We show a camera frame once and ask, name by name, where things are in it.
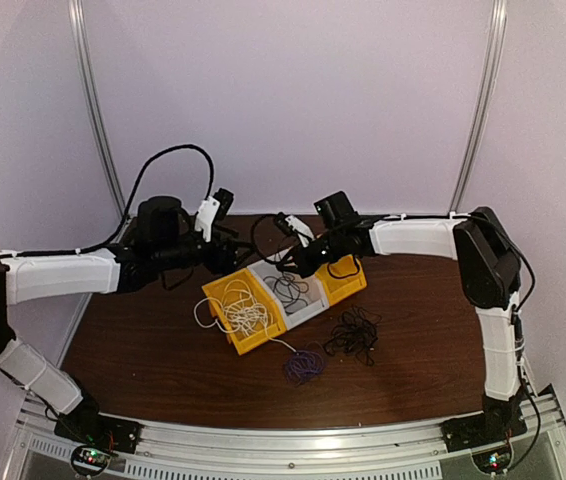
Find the right aluminium frame post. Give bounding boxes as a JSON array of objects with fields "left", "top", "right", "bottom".
[{"left": 448, "top": 0, "right": 508, "bottom": 212}]

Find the right yellow plastic bin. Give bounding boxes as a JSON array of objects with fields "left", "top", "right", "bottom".
[{"left": 315, "top": 256, "right": 367, "bottom": 306}]

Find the left round controller board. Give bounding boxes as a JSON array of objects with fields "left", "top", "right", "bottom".
[{"left": 70, "top": 445, "right": 112, "bottom": 477}]

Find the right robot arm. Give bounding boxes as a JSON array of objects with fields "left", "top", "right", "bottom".
[{"left": 274, "top": 191, "right": 525, "bottom": 442}]

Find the yellow plastic bin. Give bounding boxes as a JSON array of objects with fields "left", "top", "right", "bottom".
[
  {"left": 202, "top": 268, "right": 287, "bottom": 355},
  {"left": 315, "top": 256, "right": 367, "bottom": 306}
]

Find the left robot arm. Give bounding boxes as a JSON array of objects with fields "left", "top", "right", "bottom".
[{"left": 0, "top": 190, "right": 253, "bottom": 444}]

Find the white plastic bin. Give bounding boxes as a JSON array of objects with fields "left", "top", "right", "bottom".
[{"left": 247, "top": 261, "right": 329, "bottom": 330}]

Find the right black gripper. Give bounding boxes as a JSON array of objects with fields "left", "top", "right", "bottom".
[{"left": 278, "top": 228, "right": 347, "bottom": 278}]

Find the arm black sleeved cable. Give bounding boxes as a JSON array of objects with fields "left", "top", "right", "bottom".
[
  {"left": 7, "top": 144, "right": 215, "bottom": 259},
  {"left": 249, "top": 212, "right": 364, "bottom": 281}
]

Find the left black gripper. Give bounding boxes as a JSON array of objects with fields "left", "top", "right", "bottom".
[{"left": 155, "top": 224, "right": 258, "bottom": 275}]

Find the aluminium frame post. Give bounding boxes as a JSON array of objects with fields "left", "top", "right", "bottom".
[
  {"left": 68, "top": 0, "right": 125, "bottom": 218},
  {"left": 448, "top": 0, "right": 508, "bottom": 212}
]

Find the left yellow plastic bin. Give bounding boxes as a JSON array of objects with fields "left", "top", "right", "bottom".
[{"left": 202, "top": 268, "right": 287, "bottom": 355}]

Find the black tangled cable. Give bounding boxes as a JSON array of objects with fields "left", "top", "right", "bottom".
[{"left": 322, "top": 305, "right": 383, "bottom": 367}]

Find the round controller board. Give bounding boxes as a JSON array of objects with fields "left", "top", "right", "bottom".
[
  {"left": 472, "top": 446, "right": 513, "bottom": 475},
  {"left": 70, "top": 445, "right": 112, "bottom": 477}
]

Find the right round controller board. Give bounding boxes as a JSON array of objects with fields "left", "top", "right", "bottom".
[{"left": 472, "top": 446, "right": 513, "bottom": 475}]

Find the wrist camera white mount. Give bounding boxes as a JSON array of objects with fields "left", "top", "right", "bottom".
[
  {"left": 194, "top": 188, "right": 234, "bottom": 243},
  {"left": 274, "top": 212, "right": 315, "bottom": 248}
]

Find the thin white cable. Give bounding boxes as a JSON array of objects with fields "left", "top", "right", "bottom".
[{"left": 262, "top": 329, "right": 300, "bottom": 357}]

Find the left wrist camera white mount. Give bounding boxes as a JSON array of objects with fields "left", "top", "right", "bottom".
[{"left": 194, "top": 188, "right": 234, "bottom": 243}]

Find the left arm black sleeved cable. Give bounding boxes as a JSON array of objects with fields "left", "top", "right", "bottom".
[{"left": 7, "top": 144, "right": 215, "bottom": 259}]

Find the right arm black sleeved cable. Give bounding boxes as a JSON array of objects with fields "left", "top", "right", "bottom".
[{"left": 249, "top": 212, "right": 364, "bottom": 281}]

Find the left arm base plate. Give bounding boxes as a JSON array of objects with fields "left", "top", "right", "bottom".
[{"left": 54, "top": 413, "right": 141, "bottom": 454}]

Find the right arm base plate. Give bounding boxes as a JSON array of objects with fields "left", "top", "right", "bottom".
[{"left": 441, "top": 413, "right": 527, "bottom": 452}]

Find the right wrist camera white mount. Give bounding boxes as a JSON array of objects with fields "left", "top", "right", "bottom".
[{"left": 274, "top": 212, "right": 315, "bottom": 248}]

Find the thick white cable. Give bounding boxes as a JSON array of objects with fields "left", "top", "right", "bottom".
[{"left": 192, "top": 279, "right": 277, "bottom": 337}]

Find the left aluminium frame post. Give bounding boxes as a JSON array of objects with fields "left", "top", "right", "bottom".
[{"left": 68, "top": 0, "right": 125, "bottom": 218}]

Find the purple coiled cable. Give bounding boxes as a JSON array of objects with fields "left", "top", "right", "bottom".
[{"left": 282, "top": 349, "right": 326, "bottom": 387}]

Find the front aluminium rail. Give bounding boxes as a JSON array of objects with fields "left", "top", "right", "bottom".
[{"left": 0, "top": 392, "right": 566, "bottom": 479}]

